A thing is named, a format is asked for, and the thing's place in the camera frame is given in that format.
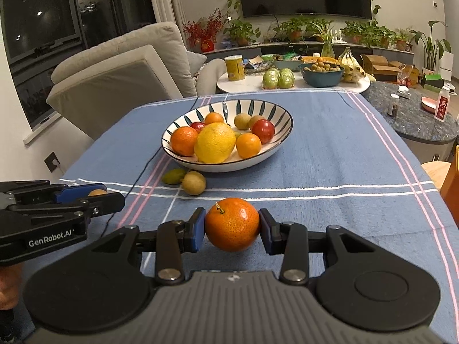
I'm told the grey plastic basket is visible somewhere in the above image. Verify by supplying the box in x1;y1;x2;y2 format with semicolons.
273;57;304;71

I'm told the white window sill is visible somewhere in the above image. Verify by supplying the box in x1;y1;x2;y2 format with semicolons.
23;109;61;146

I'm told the teal bowl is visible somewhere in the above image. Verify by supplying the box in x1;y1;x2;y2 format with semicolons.
299;62;344;87

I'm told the large orange mandarin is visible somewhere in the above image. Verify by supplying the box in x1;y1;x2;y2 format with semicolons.
170;126;199;157
204;198;260;252

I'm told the white dark-striped ceramic bowl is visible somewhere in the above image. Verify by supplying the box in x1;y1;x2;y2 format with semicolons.
161;99;293;173

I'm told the round wooden side table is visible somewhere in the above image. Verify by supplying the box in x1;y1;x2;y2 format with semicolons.
420;161;452;192

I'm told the banana bunch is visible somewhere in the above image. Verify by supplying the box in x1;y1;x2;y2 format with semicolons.
337;47;368;83

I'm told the dark glass window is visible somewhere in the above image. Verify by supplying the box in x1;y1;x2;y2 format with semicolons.
0;0;169;130

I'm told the dark marble round table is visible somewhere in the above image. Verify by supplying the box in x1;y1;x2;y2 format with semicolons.
362;82;459;162

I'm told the grey sofa cushion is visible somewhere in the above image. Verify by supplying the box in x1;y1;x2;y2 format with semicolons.
186;52;209;76

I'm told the white bottle red label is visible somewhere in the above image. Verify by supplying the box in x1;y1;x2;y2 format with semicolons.
434;86;450;120

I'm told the clear plastic snack bag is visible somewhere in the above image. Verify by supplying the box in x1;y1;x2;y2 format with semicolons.
398;64;422;88

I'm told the dark television cabinet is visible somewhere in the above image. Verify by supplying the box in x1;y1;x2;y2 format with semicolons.
204;41;415;66

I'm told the open cardboard box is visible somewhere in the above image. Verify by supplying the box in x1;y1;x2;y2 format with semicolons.
360;54;390;74

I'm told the white air purifier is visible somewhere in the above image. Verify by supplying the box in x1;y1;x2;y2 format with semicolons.
439;50;454;76

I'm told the green flat box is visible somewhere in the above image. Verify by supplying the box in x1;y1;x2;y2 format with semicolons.
420;73;447;92

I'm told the pile of longans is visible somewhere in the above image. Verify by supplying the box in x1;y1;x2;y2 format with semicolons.
303;62;339;73

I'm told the large yellow lemon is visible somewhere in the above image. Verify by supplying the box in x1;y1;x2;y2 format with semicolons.
194;122;236;163

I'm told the red apple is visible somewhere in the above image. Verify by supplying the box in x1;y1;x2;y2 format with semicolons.
251;119;275;144

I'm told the beige sofa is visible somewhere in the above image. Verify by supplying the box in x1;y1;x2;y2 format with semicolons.
46;21;226;140

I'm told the spider plant in glass vase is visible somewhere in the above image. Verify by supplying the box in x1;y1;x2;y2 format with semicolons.
308;18;345;60

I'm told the tall large-leaf plant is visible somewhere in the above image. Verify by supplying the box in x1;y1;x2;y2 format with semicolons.
411;19;452;72

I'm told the yellow plastic basket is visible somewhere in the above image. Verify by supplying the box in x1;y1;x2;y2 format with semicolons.
302;55;338;64

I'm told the person's left hand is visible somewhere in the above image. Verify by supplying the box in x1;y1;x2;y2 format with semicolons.
0;262;24;310

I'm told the foil snack packet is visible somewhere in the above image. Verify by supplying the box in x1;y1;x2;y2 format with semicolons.
244;57;268;74

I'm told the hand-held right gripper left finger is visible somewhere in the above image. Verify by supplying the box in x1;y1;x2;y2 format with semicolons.
91;207;207;284

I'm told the yellow canister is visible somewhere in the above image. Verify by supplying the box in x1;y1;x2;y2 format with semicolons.
225;55;246;81

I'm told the red berry plant in vase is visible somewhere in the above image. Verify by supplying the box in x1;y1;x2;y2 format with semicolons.
183;9;225;52

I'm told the green potted plant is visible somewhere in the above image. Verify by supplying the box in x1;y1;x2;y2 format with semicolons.
392;29;413;51
226;18;260;47
367;25;393;49
341;21;368;45
273;18;307;42

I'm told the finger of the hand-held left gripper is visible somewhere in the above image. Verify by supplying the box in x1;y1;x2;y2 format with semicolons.
0;180;107;203
7;192;125;224

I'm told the white round coffee table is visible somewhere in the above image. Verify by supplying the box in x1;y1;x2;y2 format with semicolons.
217;68;371;95

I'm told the orange wooden box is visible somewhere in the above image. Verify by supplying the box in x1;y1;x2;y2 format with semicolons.
440;145;459;226

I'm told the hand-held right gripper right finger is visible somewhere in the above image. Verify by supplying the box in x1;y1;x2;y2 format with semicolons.
258;208;376;284

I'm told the blue striped tablecloth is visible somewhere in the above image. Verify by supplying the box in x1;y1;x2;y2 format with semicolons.
22;91;459;344

